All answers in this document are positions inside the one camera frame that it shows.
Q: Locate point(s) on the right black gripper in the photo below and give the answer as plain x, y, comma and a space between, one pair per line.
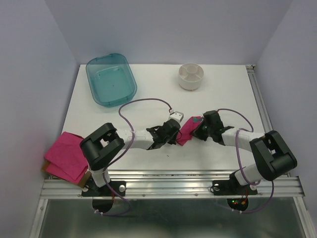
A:
197, 132

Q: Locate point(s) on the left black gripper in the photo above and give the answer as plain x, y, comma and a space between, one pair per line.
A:
172, 141

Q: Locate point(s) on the pink paper napkin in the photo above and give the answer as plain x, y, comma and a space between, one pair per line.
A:
184, 133

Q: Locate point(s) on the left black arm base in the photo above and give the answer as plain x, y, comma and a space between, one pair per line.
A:
104, 191

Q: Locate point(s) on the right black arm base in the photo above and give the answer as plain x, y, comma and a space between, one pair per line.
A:
231, 187

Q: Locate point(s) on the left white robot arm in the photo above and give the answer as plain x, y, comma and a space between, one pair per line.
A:
102, 146

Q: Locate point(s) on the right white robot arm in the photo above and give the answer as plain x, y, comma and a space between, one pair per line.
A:
271, 154

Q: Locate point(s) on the pink napkin stack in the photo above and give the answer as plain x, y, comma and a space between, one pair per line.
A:
65, 160

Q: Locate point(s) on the white utensil holder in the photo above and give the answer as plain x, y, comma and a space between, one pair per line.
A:
190, 76

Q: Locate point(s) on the teal plastic bin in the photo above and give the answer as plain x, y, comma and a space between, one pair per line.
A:
111, 80

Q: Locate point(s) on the brown cardboard tray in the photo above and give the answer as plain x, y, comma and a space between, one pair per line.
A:
84, 179

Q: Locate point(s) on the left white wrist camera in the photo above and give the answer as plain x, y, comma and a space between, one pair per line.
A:
177, 116

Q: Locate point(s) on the aluminium frame rail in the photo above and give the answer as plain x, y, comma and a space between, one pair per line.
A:
283, 210

